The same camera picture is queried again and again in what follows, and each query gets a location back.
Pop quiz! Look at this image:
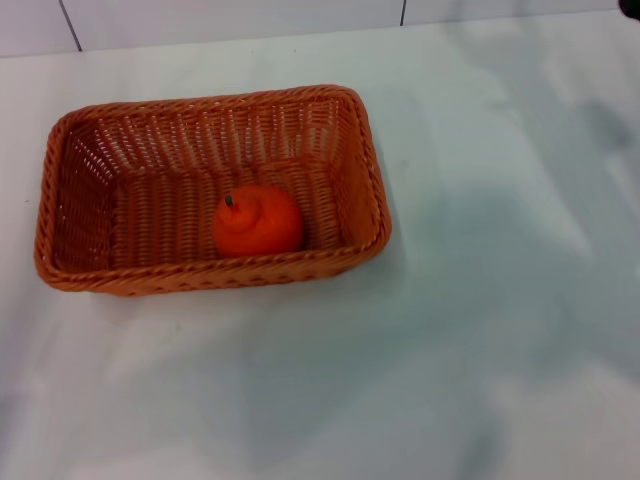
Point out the orange fruit with stem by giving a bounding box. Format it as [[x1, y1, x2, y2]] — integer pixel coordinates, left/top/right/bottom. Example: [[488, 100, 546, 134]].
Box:
[[213, 184, 305, 259]]

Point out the orange woven plastic basket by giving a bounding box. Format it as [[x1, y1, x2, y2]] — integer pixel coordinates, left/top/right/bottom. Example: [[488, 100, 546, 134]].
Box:
[[34, 84, 392, 298]]

